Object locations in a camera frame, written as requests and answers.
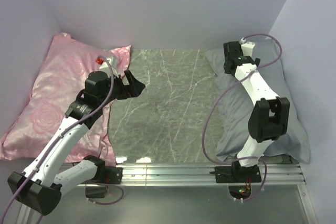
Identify grey marble mat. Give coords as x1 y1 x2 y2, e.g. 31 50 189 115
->
108 49 223 164

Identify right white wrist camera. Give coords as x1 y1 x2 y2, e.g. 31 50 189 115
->
240 37 256 57

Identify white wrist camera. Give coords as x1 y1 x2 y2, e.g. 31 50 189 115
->
240 37 256 57
96 56 119 75

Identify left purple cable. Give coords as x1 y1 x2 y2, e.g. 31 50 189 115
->
0 57 124 224

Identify pink satin rose pillow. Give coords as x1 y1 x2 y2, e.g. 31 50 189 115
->
1 33 131 161

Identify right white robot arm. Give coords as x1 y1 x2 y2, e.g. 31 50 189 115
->
223 41 290 182

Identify grey pillowcase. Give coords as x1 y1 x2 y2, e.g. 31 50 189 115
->
205 38 310 163

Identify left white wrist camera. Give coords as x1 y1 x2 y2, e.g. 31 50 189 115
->
96 56 119 75

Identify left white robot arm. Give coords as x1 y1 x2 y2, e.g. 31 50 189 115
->
7 70 145 216

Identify aluminium mounting rail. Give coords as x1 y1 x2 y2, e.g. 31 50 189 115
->
17 156 314 223

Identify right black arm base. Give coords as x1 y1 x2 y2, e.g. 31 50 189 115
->
210 162 265 201

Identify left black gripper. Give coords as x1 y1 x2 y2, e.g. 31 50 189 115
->
99 70 145 106

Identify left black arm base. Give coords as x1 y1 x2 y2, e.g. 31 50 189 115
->
85 167 124 200

